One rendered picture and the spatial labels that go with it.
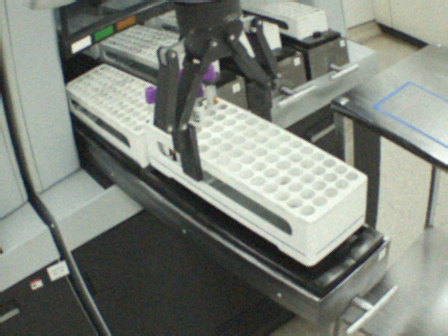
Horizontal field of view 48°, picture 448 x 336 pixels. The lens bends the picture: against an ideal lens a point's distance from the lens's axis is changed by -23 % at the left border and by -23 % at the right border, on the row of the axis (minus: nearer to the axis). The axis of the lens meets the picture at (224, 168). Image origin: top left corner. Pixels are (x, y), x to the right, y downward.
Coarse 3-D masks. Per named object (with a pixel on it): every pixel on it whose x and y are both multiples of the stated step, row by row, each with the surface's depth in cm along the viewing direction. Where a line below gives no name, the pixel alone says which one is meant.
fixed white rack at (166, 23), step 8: (160, 16) 127; (168, 16) 126; (160, 24) 126; (168, 24) 130; (176, 24) 121; (264, 24) 113; (272, 24) 113; (168, 32) 126; (176, 32) 126; (264, 32) 110; (272, 32) 111; (240, 40) 108; (272, 40) 112; (248, 48) 109; (272, 48) 113
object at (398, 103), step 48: (432, 48) 112; (336, 96) 95; (384, 96) 94; (432, 96) 93; (336, 144) 99; (432, 144) 81; (432, 192) 137; (432, 240) 138; (384, 288) 128; (432, 288) 123
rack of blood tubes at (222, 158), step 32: (224, 128) 76; (256, 128) 76; (160, 160) 80; (224, 160) 71; (256, 160) 70; (288, 160) 69; (320, 160) 68; (224, 192) 75; (256, 192) 65; (288, 192) 65; (320, 192) 64; (352, 192) 63; (256, 224) 68; (288, 224) 69; (320, 224) 61; (320, 256) 64
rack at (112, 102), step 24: (96, 72) 106; (120, 72) 102; (72, 96) 100; (96, 96) 96; (120, 96) 95; (144, 96) 93; (96, 120) 100; (120, 120) 88; (120, 144) 89; (144, 144) 84
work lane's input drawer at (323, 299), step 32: (96, 160) 97; (128, 160) 88; (128, 192) 90; (160, 192) 83; (192, 192) 82; (192, 224) 77; (224, 224) 74; (224, 256) 74; (256, 256) 70; (288, 256) 70; (352, 256) 65; (384, 256) 69; (256, 288) 72; (288, 288) 66; (320, 288) 62; (352, 288) 66; (320, 320) 64
